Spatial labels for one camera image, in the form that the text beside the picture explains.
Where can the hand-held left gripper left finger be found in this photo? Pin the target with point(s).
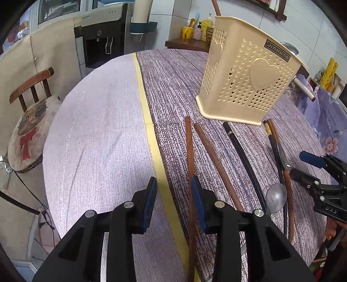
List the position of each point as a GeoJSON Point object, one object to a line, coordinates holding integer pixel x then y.
{"type": "Point", "coordinates": [151, 203]}

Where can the yellow tape strip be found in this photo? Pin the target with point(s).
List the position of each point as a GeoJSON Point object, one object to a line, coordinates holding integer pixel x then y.
{"type": "Point", "coordinates": [146, 108]}

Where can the metal clamp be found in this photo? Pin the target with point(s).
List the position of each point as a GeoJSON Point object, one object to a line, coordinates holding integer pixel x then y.
{"type": "Point", "coordinates": [5, 165]}

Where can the dog print seat cushion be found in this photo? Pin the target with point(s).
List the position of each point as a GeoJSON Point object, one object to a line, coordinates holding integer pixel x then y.
{"type": "Point", "coordinates": [29, 130]}

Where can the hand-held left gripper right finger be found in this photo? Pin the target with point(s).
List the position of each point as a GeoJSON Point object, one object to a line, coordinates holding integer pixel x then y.
{"type": "Point", "coordinates": [198, 206]}

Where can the yellow cup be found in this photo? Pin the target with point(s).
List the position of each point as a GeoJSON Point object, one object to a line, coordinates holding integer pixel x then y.
{"type": "Point", "coordinates": [187, 33]}

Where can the black chopstick wide gold band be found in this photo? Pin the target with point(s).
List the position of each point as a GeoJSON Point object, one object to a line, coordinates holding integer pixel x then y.
{"type": "Point", "coordinates": [272, 143]}

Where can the beige perforated utensil holder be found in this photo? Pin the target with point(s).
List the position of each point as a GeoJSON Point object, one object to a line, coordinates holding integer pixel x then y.
{"type": "Point", "coordinates": [244, 89]}

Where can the pink patterned bottle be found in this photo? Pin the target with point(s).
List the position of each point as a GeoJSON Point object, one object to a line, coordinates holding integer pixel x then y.
{"type": "Point", "coordinates": [198, 34]}

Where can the wooden counter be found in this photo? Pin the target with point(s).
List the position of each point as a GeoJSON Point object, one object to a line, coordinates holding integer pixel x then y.
{"type": "Point", "coordinates": [184, 44]}

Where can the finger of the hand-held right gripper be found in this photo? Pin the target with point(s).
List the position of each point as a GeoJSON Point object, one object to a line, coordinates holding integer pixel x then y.
{"type": "Point", "coordinates": [301, 176]}
{"type": "Point", "coordinates": [311, 159]}

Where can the brown wooden chopstick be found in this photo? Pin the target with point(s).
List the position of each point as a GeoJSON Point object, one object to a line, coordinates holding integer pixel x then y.
{"type": "Point", "coordinates": [290, 195]}
{"type": "Point", "coordinates": [189, 146]}
{"type": "Point", "coordinates": [208, 146]}

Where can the woven brown basin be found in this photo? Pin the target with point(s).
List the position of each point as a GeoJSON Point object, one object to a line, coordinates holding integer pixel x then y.
{"type": "Point", "coordinates": [209, 35]}

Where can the purple patterned tablecloth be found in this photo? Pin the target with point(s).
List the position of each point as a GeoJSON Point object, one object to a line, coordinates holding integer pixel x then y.
{"type": "Point", "coordinates": [173, 95]}

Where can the yellow packet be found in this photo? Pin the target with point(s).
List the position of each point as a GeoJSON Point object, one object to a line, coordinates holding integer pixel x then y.
{"type": "Point", "coordinates": [330, 73]}

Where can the water dispenser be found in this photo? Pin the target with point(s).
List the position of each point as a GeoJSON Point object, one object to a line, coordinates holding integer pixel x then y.
{"type": "Point", "coordinates": [103, 40]}

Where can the wooden chair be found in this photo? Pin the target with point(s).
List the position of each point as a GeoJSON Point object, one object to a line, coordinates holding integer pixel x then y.
{"type": "Point", "coordinates": [29, 82]}

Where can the black chopstick thin gold band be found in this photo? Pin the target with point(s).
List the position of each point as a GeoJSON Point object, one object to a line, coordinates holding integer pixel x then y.
{"type": "Point", "coordinates": [241, 154]}

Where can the metal spoon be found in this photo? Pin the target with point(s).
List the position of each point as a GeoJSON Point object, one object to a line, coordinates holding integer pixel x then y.
{"type": "Point", "coordinates": [276, 196]}

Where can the wooden wall shelf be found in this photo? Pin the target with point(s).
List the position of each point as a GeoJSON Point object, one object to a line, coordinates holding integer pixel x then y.
{"type": "Point", "coordinates": [271, 8]}

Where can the purple floral cloth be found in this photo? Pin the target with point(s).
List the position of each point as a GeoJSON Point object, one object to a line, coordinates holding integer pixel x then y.
{"type": "Point", "coordinates": [330, 119]}

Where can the white tablecloth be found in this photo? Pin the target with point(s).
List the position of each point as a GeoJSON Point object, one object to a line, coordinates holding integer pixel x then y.
{"type": "Point", "coordinates": [103, 122]}

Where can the yellow soap dispenser bottle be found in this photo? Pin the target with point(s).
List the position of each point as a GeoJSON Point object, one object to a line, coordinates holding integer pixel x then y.
{"type": "Point", "coordinates": [207, 24]}

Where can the white and teal wall holder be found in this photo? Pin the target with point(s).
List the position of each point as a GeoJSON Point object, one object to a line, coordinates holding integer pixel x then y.
{"type": "Point", "coordinates": [141, 27]}

